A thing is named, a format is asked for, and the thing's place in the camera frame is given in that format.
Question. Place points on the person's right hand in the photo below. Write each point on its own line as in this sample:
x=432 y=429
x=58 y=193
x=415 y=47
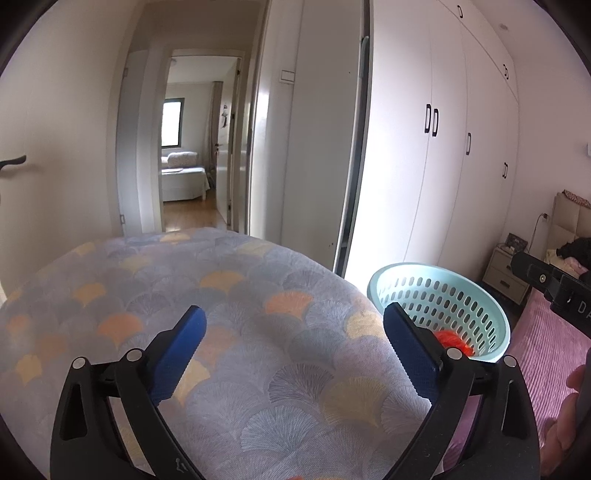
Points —
x=558 y=443

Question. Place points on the fan-pattern blanket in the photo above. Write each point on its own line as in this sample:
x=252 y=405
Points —
x=258 y=323

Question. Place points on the dark cloth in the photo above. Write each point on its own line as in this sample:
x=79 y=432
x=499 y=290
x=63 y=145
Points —
x=575 y=251

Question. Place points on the beige headboard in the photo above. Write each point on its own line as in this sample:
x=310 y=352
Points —
x=565 y=217

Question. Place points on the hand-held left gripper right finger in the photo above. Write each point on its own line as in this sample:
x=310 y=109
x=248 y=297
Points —
x=411 y=350

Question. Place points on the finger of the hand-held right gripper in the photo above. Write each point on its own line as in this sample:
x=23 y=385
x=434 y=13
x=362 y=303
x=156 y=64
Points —
x=540 y=277

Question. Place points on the beige nightstand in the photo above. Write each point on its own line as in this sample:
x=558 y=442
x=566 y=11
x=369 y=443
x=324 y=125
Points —
x=505 y=277

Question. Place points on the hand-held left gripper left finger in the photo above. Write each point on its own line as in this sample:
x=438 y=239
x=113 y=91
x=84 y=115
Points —
x=178 y=355

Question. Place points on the white light switch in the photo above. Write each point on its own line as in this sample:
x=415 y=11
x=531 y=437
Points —
x=287 y=76

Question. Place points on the white bed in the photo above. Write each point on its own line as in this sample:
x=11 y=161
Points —
x=184 y=177

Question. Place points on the window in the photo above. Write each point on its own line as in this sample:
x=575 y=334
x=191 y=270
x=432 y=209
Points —
x=171 y=122

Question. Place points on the light blue plastic basket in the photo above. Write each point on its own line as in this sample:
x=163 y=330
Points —
x=485 y=300

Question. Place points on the white hallway door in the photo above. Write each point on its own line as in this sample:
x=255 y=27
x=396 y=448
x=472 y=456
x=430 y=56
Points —
x=228 y=175

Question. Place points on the white wardrobe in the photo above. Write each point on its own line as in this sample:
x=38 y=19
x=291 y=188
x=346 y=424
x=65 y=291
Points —
x=406 y=138

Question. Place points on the purple bedspread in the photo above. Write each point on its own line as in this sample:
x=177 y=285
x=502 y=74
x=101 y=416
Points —
x=549 y=350

